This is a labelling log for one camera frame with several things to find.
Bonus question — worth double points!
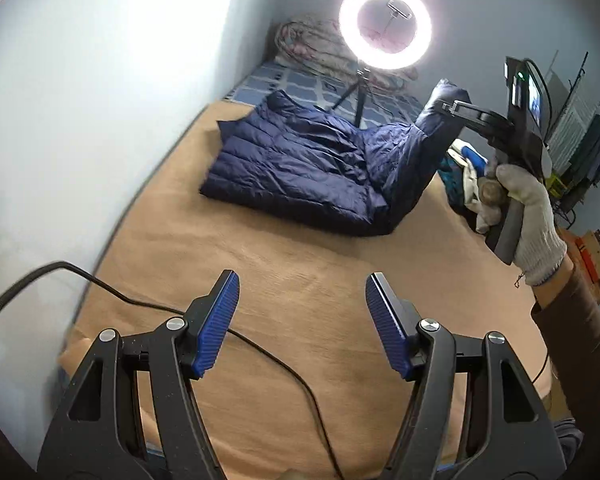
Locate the navy blue puffer jacket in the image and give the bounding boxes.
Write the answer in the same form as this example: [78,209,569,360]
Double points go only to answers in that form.
[199,79,469,236]

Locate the ring light on tripod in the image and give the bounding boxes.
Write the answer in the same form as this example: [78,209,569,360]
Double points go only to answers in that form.
[332,0,432,126]

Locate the blue patterned bed sheet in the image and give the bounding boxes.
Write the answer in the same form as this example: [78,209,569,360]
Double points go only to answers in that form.
[224,62,424,129]

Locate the window blind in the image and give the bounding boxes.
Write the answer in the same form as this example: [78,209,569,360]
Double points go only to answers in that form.
[546,53,600,188]

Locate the folded floral quilts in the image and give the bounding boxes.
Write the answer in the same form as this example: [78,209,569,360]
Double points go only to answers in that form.
[274,14,419,94]

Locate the orange box on floor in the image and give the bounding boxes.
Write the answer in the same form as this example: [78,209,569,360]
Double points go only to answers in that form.
[557,228,600,304]

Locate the phone on right gripper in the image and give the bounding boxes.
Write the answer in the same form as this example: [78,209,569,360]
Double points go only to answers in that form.
[504,56,553,140]

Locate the right white gloved hand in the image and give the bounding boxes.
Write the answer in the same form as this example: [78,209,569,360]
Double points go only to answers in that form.
[495,164,567,287]

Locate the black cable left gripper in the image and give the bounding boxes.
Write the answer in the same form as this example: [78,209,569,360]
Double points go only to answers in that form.
[0,260,347,480]

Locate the right brown sleeved forearm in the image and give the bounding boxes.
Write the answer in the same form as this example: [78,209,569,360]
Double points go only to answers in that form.
[531,258,600,479]

